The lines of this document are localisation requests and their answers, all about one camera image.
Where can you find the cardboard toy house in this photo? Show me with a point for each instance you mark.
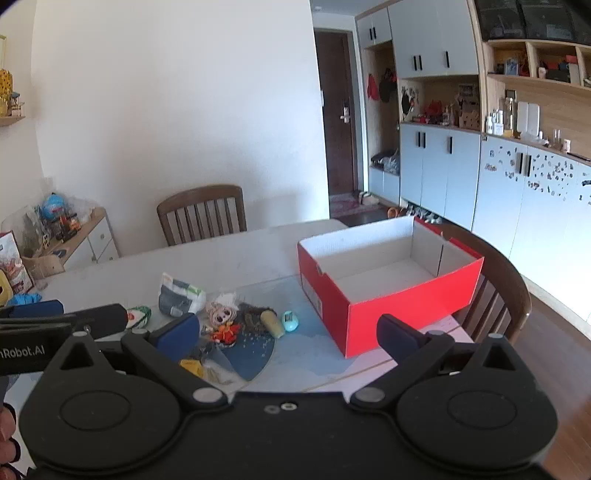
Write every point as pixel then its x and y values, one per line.
pixel 468 115

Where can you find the plastic bags pile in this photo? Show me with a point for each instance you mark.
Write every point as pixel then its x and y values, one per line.
pixel 385 161

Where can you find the beige slippers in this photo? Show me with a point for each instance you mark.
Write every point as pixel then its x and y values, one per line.
pixel 368 198

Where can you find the clear plastic bag white bits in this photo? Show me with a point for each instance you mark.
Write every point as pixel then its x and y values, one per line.
pixel 219 367

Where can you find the orange slippers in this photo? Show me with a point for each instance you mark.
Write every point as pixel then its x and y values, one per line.
pixel 394 212

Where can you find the dark glass upper cabinet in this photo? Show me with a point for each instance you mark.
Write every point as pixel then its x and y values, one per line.
pixel 526 18

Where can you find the pale yellow bottle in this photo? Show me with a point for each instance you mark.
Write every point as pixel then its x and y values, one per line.
pixel 272 325

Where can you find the red cardboard shoe box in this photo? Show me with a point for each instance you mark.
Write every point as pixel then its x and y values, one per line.
pixel 392 300

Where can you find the low white bench cabinet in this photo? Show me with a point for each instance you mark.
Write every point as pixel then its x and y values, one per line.
pixel 383 183

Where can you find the red hanging ornament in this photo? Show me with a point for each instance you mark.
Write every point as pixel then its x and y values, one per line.
pixel 372 85

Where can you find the patterned entrance rug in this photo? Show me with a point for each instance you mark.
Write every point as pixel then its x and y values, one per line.
pixel 346 206

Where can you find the dark brown entrance door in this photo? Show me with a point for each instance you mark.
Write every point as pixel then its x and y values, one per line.
pixel 334 138

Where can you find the monkey doll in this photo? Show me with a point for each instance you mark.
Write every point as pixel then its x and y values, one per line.
pixel 219 314

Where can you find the glass jar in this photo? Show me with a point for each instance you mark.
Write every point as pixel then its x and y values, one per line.
pixel 509 117

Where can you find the wooden wall shelf unit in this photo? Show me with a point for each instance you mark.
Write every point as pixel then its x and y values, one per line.
pixel 545 99

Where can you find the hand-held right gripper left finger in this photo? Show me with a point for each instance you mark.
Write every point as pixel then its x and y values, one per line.
pixel 178 334

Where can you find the red toy figure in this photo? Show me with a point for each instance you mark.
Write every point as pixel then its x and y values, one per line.
pixel 433 110

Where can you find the small yellow box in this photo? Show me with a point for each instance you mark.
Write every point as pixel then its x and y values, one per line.
pixel 191 367

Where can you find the white sneaker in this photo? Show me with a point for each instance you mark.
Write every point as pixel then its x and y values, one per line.
pixel 431 217
pixel 412 211

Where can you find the person's left hand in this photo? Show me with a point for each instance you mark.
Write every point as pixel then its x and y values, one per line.
pixel 7 438

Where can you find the white storage containers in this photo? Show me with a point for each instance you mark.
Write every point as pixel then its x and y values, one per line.
pixel 528 117

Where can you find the green white small packet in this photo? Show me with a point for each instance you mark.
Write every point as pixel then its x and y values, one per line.
pixel 138 316

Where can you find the teal egg-shaped gadget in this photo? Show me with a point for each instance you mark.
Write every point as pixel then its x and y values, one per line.
pixel 291 321

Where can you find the white upper wall cabinet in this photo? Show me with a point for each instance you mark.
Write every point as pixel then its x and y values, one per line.
pixel 429 37

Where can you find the light blue printed desk mat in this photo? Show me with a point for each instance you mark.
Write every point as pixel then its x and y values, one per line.
pixel 304 355

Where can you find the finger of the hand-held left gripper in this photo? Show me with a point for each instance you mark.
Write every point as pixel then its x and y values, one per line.
pixel 104 317
pixel 44 308

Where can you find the blue globe toy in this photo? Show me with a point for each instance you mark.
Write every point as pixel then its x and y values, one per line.
pixel 53 206

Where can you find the yellow flower decoration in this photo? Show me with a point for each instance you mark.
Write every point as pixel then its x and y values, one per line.
pixel 4 87

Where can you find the red snack bag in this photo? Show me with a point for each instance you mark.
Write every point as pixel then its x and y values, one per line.
pixel 11 267

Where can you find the light blue cloth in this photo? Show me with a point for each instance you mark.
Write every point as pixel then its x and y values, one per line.
pixel 23 298

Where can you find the brown slatted wooden chair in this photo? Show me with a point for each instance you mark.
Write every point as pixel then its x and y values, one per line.
pixel 198 196

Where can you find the white cabinet with stickers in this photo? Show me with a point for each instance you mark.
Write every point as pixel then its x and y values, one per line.
pixel 531 217

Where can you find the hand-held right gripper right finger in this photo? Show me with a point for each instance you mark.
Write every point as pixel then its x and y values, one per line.
pixel 398 337

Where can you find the dark brown round-back chair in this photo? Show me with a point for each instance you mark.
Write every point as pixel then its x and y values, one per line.
pixel 503 272

